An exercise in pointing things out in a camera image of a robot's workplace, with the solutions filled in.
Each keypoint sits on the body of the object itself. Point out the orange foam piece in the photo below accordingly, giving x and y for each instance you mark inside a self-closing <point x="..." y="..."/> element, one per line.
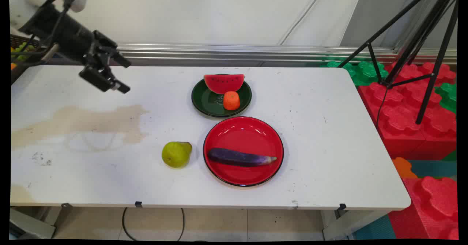
<point x="404" y="167"/>

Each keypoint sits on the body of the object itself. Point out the dark green plate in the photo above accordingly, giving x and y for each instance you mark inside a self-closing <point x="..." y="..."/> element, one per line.
<point x="208" y="102"/>

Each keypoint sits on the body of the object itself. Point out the wicker basket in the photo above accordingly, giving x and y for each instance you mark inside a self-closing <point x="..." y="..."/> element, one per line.
<point x="20" y="40"/>

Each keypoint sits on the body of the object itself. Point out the teal foam mat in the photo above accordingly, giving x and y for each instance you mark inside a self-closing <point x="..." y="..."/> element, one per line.
<point x="435" y="168"/>

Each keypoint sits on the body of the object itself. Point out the grey table leg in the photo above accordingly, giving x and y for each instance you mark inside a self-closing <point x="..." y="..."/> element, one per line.
<point x="347" y="225"/>
<point x="33" y="223"/>

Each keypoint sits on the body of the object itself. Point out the large red foam block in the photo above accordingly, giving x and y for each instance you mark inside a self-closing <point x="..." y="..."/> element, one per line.
<point x="402" y="120"/>

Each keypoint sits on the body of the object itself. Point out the purple eggplant toy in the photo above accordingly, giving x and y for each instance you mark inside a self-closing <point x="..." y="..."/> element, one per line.
<point x="237" y="157"/>

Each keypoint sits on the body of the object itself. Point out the green foam block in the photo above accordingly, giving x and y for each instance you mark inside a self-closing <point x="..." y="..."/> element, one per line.
<point x="362" y="71"/>
<point x="448" y="97"/>

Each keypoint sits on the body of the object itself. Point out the black tripod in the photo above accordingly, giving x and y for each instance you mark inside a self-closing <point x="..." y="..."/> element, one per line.
<point x="431" y="36"/>

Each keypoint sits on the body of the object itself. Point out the green fruit toy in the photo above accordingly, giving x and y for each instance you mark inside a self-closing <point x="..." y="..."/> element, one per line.
<point x="22" y="49"/>

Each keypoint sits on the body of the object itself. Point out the green pear toy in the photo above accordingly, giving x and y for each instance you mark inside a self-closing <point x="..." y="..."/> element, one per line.
<point x="175" y="154"/>

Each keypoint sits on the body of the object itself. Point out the aluminium rail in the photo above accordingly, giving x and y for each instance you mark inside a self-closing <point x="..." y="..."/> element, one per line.
<point x="256" y="51"/>

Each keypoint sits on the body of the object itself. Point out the watermelon slice toy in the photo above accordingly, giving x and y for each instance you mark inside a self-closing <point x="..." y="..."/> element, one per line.
<point x="223" y="84"/>

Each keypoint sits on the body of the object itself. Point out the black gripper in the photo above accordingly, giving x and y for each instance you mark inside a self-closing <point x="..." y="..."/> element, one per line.
<point x="67" y="34"/>

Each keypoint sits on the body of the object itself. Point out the orange tangerine toy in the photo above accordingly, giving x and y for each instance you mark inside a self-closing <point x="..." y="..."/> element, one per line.
<point x="231" y="101"/>

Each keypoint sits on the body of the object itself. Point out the red plate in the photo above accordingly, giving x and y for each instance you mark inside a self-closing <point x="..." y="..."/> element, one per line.
<point x="243" y="135"/>

